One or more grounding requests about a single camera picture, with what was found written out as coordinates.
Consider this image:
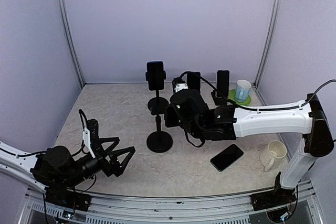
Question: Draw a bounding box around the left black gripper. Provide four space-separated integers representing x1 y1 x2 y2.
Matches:
64 137 135 189

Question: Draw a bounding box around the black round-base stand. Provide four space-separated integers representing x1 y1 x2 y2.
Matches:
145 61 169 115
146 115 173 153

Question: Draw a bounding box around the blue phone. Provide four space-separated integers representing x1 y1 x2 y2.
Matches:
145 61 165 91

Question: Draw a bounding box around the teal phone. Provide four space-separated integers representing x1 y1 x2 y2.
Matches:
210 144 244 172

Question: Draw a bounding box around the black folding phone stand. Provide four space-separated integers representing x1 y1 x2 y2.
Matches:
211 90 227 106

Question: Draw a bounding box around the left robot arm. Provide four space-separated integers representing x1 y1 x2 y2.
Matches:
1 137 135 206

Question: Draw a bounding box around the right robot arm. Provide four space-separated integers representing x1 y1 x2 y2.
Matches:
164 89 334 205

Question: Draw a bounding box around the green saucer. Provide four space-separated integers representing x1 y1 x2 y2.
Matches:
228 89 251 105

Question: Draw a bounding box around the light blue mug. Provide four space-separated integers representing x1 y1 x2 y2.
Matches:
235 79 252 102

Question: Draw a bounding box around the cream ceramic mug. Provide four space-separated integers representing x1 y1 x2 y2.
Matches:
259 141 287 172

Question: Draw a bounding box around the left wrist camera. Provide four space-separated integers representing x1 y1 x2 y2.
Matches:
82 119 99 158

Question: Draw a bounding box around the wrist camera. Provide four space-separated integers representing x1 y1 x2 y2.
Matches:
82 119 99 158
172 77 188 93

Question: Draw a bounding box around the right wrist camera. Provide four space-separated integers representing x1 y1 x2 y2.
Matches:
172 77 188 93

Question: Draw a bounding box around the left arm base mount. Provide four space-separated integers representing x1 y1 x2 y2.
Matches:
46 187 92 212

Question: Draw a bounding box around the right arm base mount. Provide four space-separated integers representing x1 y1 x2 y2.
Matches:
250 172 297 211

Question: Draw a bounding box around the right aluminium frame post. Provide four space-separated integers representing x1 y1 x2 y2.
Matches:
254 0 281 89

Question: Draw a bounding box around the aluminium frame post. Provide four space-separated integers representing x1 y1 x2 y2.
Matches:
57 0 86 89
254 0 281 89

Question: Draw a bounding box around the left aluminium frame post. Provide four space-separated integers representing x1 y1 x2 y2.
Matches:
57 0 86 89

